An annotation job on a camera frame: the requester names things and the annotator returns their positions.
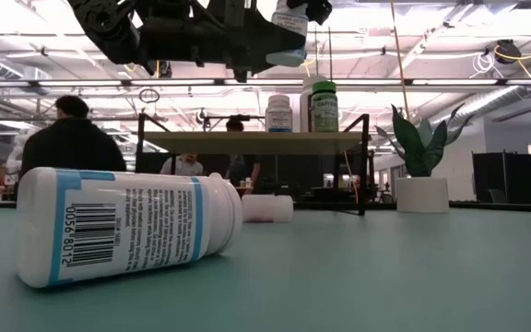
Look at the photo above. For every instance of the long ceiling light strip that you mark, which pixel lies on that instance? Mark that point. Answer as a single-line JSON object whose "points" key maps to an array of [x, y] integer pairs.
{"points": [[86, 83]]}

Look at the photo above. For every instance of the green bottle green cap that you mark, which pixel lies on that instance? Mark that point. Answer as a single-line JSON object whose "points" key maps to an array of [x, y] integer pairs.
{"points": [[325, 110]]}

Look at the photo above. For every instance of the black room partition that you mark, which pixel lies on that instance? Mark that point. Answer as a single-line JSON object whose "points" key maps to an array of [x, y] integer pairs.
{"points": [[523, 177]]}

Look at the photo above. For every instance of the translucent white bottle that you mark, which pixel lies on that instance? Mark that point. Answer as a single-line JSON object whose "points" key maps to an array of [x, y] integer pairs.
{"points": [[267, 208]]}

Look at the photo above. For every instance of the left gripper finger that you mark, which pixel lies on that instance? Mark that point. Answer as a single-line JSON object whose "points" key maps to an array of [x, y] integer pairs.
{"points": [[258, 50], [317, 10]]}

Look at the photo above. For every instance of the white plant pot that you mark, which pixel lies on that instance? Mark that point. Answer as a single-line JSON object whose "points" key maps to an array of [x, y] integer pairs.
{"points": [[422, 196]]}

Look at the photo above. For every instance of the green artificial plant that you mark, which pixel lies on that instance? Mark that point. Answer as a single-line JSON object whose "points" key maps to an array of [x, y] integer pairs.
{"points": [[413, 147]]}

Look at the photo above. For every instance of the wooden shelf black frame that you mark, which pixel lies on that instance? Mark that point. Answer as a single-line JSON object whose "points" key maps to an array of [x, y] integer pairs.
{"points": [[201, 143]]}

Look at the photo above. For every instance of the white bottle blue barcode label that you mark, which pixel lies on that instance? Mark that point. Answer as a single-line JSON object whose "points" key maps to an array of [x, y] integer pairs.
{"points": [[122, 226]]}

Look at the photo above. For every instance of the person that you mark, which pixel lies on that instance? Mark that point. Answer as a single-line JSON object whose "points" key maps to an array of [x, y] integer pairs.
{"points": [[242, 166], [185, 166], [72, 147]]}

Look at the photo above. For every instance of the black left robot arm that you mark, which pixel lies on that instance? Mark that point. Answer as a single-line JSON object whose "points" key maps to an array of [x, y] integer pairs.
{"points": [[104, 23]]}

